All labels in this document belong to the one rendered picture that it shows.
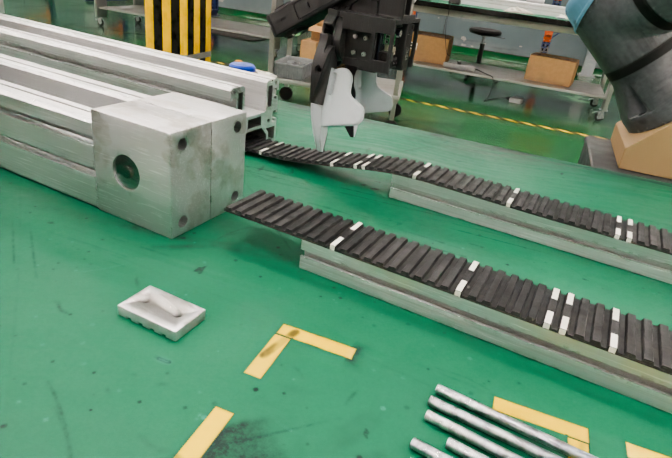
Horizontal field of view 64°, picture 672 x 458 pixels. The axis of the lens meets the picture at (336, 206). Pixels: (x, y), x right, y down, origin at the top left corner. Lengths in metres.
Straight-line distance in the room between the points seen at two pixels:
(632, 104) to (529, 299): 0.56
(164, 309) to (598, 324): 0.29
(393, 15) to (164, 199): 0.28
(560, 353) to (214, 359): 0.23
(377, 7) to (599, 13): 0.41
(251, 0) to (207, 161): 8.76
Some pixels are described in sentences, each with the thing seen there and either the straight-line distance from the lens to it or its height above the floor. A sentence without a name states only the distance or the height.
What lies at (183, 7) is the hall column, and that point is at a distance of 3.82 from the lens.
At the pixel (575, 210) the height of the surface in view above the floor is 0.81.
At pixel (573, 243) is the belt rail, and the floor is 0.79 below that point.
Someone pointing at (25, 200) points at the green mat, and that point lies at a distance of 0.57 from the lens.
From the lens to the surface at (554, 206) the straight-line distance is 0.58.
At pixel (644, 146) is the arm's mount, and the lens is 0.90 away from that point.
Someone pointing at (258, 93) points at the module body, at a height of 0.85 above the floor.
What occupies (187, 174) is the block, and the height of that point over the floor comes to 0.83.
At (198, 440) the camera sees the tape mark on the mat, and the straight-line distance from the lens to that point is 0.31.
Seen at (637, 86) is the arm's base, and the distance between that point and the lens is 0.91.
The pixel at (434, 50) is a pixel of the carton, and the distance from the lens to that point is 5.38.
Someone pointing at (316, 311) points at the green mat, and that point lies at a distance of 0.40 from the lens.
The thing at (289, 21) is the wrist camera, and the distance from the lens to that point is 0.61.
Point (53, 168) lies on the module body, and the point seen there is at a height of 0.80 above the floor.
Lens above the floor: 1.01
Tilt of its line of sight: 25 degrees down
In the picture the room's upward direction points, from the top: 7 degrees clockwise
